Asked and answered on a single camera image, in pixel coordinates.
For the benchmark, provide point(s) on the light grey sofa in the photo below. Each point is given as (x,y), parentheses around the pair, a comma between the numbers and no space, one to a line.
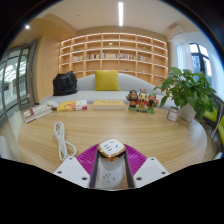
(86,95)

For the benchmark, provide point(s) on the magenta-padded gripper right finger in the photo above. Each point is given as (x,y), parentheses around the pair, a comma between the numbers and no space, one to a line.
(151,170)

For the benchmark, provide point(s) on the dark-framed window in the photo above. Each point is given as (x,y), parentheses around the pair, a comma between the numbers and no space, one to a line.
(200,61)

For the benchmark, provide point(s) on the grey-framed glass door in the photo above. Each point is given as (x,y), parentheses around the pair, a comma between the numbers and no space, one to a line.
(18,80)

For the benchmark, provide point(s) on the three-figure colourful figurine set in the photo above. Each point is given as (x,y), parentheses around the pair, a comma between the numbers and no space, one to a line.
(142,100)

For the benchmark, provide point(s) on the white wall air conditioner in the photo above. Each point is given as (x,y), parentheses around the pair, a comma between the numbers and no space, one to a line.
(177,31)

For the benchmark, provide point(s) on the white sheer curtain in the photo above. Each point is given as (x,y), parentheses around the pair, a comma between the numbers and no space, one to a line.
(184,56)

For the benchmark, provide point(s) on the yellow flat book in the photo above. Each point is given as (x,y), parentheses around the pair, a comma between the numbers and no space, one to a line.
(108,104)

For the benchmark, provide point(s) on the red and white book stack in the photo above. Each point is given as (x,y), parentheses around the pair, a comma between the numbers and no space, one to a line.
(36,112)

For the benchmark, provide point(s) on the small white jar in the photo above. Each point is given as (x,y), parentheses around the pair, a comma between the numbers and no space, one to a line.
(172,114)

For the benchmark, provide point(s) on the green potted plant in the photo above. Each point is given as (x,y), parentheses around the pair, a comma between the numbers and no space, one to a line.
(190,91)

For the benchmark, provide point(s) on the yellow cushion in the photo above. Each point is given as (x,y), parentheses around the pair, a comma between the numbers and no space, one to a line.
(106,80)

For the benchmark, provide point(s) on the black bag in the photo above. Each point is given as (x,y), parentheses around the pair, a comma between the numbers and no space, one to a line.
(65,83)

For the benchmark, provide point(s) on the long ceiling light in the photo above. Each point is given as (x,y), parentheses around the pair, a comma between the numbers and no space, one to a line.
(120,13)

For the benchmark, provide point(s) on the white gold-rimmed cube charger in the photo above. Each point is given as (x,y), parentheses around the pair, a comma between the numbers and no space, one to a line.
(111,148)

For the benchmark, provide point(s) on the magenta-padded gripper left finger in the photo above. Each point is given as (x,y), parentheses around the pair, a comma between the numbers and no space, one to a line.
(71,170)

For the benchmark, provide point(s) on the wooden wall shelf unit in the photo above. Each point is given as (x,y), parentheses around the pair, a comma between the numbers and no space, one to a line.
(113,50)

